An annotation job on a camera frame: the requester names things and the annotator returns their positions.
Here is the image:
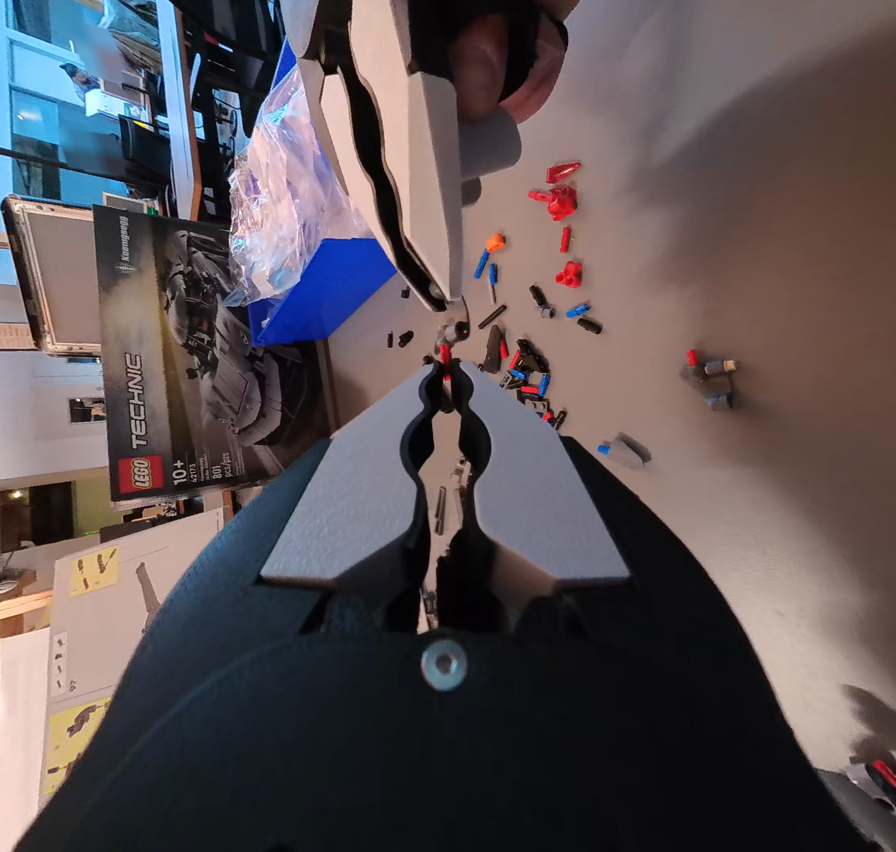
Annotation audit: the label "person's right hand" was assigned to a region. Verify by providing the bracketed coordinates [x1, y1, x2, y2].
[454, 0, 607, 125]

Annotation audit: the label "black office chair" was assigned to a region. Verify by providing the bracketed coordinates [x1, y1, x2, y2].
[189, 0, 295, 160]

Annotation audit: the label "framed grey board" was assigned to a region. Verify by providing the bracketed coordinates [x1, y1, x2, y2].
[0, 194, 106, 359]

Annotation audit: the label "blue plastic bin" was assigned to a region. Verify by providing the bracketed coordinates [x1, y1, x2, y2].
[248, 40, 399, 347]

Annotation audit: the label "black lego set box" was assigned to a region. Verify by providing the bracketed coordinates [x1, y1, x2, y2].
[93, 204, 337, 510]

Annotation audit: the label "grey panel with red pin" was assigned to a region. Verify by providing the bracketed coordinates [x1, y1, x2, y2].
[680, 349, 739, 412]

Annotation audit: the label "white desk with wooden edge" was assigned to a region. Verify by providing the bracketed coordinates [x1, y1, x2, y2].
[154, 0, 205, 221]

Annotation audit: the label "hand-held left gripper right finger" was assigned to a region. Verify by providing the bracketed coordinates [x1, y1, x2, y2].
[455, 360, 631, 583]

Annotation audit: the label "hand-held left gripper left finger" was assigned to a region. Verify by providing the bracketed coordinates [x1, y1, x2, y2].
[260, 363, 438, 584]

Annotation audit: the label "dark grey lego panel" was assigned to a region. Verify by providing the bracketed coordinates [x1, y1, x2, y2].
[434, 299, 476, 349]

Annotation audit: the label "pile of small lego pieces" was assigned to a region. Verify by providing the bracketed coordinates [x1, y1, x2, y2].
[385, 285, 569, 629]

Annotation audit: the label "clear plastic bags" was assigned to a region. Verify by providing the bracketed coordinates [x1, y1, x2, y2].
[227, 61, 382, 307]

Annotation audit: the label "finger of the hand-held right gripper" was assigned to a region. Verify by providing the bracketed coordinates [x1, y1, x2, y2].
[318, 61, 447, 314]
[343, 0, 466, 303]

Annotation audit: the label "instruction booklet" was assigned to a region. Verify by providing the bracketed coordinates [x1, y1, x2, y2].
[41, 507, 235, 800]

